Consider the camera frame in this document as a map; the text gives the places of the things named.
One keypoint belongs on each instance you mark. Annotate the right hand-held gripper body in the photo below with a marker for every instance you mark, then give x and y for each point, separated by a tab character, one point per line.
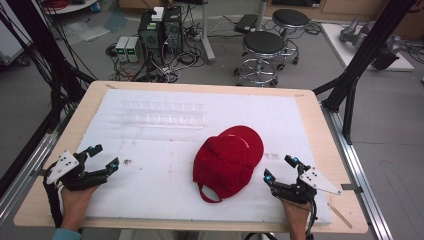
300	191

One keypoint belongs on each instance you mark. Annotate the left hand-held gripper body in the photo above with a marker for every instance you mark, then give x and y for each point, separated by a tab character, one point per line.
71	176

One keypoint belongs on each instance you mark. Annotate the red baseball cap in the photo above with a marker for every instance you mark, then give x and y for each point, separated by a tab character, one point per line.
228	165

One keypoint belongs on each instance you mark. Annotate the person's right hand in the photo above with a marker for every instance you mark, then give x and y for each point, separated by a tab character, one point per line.
296	213

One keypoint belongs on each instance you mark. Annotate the person's left hand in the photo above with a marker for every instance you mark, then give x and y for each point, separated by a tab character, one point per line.
76	206

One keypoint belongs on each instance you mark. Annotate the thin wooden stick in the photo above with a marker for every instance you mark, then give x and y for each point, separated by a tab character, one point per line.
340	216

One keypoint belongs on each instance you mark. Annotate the white foam mat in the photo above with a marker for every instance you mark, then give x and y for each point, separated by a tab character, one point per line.
160	173

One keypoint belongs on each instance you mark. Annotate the grey tape strip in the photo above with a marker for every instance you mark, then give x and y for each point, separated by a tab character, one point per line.
351	188

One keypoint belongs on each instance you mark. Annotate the clear plastic rack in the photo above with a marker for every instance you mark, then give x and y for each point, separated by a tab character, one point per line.
161	115

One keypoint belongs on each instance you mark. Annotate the grey power supply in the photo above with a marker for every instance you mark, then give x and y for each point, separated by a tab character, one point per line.
121	49
134	50

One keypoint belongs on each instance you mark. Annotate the clear plastic sheet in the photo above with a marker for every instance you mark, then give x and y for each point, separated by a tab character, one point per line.
85	31

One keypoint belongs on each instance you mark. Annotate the large black round stool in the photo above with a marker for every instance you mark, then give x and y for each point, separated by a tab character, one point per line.
263	45

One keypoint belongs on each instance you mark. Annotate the white floor board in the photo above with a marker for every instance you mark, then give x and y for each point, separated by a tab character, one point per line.
340	46

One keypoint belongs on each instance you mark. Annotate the black computer tower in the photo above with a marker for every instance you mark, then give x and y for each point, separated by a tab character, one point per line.
150	38
173	30

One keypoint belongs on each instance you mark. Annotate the small black round stool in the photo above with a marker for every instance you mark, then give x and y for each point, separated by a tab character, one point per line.
290	18

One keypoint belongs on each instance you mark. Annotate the round white table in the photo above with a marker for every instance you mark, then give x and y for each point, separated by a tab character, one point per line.
71	6

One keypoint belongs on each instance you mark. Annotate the black flat case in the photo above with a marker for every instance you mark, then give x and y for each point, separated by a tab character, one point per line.
246	23

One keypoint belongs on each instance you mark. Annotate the white box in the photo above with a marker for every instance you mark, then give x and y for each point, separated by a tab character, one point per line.
157	14

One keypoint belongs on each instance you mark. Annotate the white table leg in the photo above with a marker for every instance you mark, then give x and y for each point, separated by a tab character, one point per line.
207	36

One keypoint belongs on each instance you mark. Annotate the aluminium rail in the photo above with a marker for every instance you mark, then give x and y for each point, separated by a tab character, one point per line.
356	166
23	176

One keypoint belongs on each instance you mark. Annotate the black frame post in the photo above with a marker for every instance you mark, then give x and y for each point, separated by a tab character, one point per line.
43	50
363	56

